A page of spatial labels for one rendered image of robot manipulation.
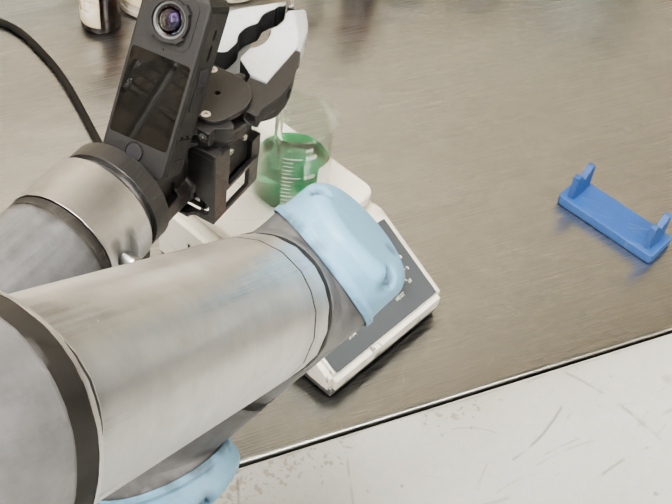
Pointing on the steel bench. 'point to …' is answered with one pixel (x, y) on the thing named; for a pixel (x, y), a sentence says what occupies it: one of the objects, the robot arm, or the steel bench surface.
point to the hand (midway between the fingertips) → (287, 10)
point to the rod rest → (615, 218)
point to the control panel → (355, 345)
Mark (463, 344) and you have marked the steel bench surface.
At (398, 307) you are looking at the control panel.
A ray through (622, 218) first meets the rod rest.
